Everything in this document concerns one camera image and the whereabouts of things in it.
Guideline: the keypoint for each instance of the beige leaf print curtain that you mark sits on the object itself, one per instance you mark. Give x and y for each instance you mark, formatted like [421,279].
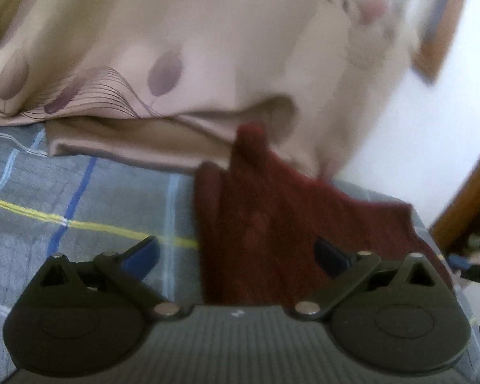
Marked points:
[204,48]

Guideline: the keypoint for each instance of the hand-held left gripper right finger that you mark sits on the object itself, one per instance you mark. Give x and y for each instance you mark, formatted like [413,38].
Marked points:
[332,256]

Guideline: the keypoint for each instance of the wooden door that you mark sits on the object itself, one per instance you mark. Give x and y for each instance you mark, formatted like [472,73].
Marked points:
[472,196]

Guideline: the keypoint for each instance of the wooden window frame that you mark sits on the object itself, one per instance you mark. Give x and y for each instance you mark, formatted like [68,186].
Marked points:
[440,24]

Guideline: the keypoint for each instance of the blue plaid bed sheet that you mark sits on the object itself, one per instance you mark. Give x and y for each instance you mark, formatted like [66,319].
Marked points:
[64,192]

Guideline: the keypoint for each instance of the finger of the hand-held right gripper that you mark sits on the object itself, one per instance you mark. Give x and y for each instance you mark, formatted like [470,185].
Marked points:
[462,263]

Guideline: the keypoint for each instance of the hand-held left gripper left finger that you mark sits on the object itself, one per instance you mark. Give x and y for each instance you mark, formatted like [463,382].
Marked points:
[142,254]

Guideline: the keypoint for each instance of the maroon knitted sweater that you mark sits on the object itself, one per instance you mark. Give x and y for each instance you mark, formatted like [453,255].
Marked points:
[272,224]

